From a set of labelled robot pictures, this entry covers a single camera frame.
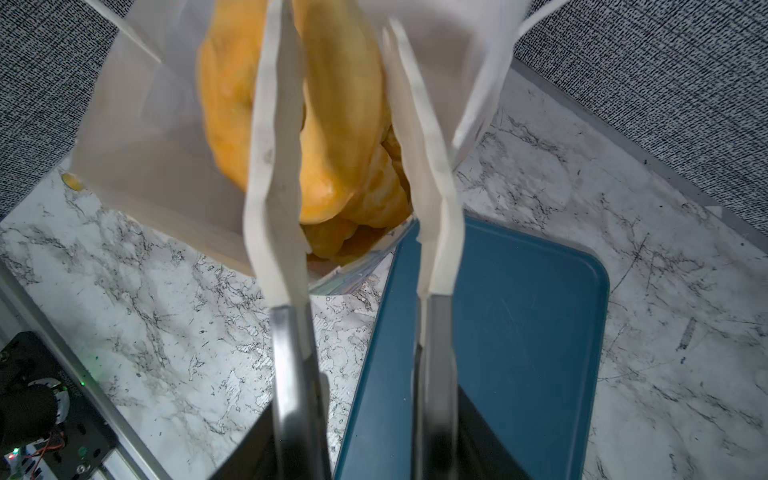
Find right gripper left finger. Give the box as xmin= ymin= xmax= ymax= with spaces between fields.
xmin=211 ymin=403 xmax=279 ymax=480

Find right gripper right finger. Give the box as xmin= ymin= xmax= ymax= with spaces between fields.
xmin=457 ymin=388 xmax=531 ymax=480

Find fake long twisted bread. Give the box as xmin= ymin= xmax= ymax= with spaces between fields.
xmin=301 ymin=217 xmax=387 ymax=265

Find cream serving tongs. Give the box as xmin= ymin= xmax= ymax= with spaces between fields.
xmin=243 ymin=1 xmax=465 ymax=479

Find fake croissant top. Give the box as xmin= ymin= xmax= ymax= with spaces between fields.
xmin=341 ymin=144 xmax=410 ymax=229

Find white floral paper bag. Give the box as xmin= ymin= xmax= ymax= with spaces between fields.
xmin=72 ymin=1 xmax=547 ymax=274

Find fake ring donut bread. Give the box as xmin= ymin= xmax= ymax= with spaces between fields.
xmin=197 ymin=1 xmax=384 ymax=225

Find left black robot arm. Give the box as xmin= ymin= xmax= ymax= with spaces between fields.
xmin=1 ymin=352 xmax=70 ymax=455

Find teal rectangular tray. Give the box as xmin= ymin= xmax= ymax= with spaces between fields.
xmin=335 ymin=218 xmax=609 ymax=479

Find yellow toy spatula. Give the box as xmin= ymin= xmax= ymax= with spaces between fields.
xmin=61 ymin=172 xmax=85 ymax=192

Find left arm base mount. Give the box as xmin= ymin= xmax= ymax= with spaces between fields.
xmin=1 ymin=332 xmax=117 ymax=479

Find aluminium front rail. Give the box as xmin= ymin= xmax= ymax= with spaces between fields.
xmin=1 ymin=265 xmax=170 ymax=479

